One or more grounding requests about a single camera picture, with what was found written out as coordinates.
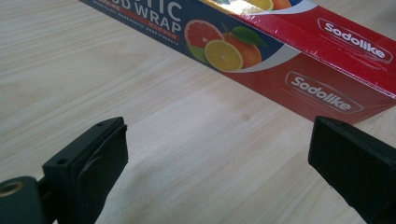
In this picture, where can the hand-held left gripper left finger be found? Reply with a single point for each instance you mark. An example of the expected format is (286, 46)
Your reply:
(84, 168)

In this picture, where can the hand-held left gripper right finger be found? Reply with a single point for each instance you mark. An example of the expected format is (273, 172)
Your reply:
(355, 161)

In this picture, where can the red and blue plastic wrap box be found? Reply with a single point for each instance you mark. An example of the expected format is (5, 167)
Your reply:
(280, 49)

